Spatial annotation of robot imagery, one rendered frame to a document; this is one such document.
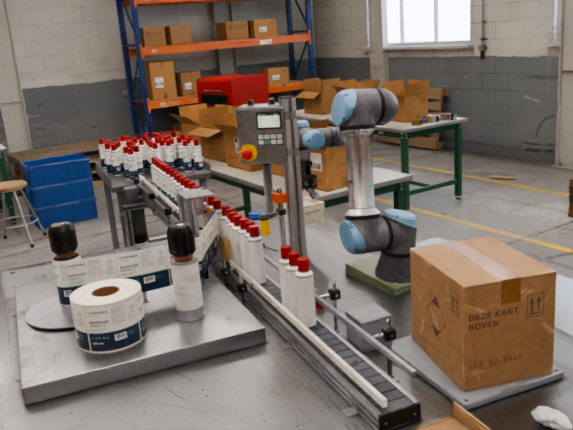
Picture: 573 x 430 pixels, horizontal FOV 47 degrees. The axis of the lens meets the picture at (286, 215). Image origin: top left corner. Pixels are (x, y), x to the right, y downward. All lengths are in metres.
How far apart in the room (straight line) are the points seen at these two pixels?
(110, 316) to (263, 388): 0.47
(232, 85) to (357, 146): 5.44
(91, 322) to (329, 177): 2.21
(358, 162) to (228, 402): 0.89
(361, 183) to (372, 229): 0.15
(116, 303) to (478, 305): 0.96
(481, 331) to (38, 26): 8.49
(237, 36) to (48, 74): 2.65
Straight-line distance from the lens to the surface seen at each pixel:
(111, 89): 9.80
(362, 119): 2.13
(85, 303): 1.91
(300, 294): 1.87
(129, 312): 1.91
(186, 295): 2.01
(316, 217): 2.65
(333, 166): 3.84
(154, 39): 9.20
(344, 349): 1.79
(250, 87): 7.69
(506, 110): 8.44
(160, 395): 1.78
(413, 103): 6.35
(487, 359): 1.66
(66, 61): 9.63
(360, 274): 2.35
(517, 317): 1.65
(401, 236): 2.21
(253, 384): 1.76
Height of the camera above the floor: 1.71
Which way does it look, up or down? 16 degrees down
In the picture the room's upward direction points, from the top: 4 degrees counter-clockwise
